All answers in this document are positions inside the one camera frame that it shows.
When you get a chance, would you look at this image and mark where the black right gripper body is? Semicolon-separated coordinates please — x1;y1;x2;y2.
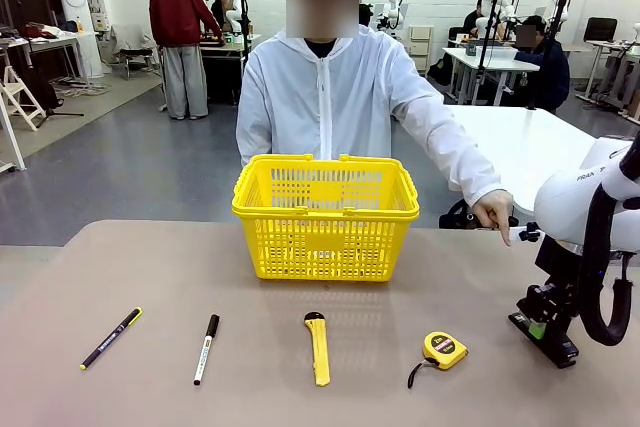
517;236;585;323

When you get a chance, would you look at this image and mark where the black pen with yellow cap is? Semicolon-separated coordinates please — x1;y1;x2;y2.
79;306;144;371

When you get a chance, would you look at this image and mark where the person's left forearm white sleeve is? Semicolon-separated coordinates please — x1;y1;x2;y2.
424;111;504;207

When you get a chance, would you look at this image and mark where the seated person in dark blue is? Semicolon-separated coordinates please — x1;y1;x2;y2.
512;15;572;114

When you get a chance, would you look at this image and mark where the yellow plastic shopping basket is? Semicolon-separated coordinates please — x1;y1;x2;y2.
231;153;420;283

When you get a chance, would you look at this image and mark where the seated person in black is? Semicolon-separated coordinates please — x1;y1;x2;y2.
462;0;494;39

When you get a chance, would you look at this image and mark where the person in white hoodie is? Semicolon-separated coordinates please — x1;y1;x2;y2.
235;0;504;207

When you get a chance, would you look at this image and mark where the background person in dark clothes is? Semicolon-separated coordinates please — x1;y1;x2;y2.
210;0;237;34

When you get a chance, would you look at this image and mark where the person's left hand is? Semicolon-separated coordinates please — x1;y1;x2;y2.
469;189;516;248

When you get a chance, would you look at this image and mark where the yellow tape measure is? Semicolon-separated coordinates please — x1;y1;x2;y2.
407;330;470;389

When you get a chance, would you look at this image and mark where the black bag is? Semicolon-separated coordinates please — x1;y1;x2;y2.
438;198;520;230

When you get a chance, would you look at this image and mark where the large white table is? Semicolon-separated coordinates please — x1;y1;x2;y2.
439;104;640;218

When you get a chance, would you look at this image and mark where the yellow utility knife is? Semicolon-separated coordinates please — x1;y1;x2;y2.
303;311;332;388

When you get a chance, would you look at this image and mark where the white background work table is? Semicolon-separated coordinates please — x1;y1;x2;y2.
442;45;541;107

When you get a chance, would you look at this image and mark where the black office chair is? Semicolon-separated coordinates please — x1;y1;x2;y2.
583;16;619;44

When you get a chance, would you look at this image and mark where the white drawer cabinet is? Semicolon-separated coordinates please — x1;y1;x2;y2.
408;25;435;74

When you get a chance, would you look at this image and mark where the white marker with black cap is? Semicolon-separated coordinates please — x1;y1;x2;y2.
193;314;221;387

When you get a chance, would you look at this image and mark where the man in red jacket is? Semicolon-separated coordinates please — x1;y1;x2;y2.
148;0;224;121

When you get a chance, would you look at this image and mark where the black folding chair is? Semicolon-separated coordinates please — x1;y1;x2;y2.
117;39;162;81

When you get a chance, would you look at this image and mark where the white tower air conditioner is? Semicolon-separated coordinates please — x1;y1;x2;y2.
52;0;105;79

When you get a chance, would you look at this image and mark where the white wooden stepladder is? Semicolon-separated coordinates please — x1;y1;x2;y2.
0;65;47;132

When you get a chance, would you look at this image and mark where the cluttered grey desk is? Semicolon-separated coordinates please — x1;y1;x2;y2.
0;21;86;91

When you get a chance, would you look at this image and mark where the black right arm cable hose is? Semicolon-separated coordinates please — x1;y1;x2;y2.
578;139;640;348

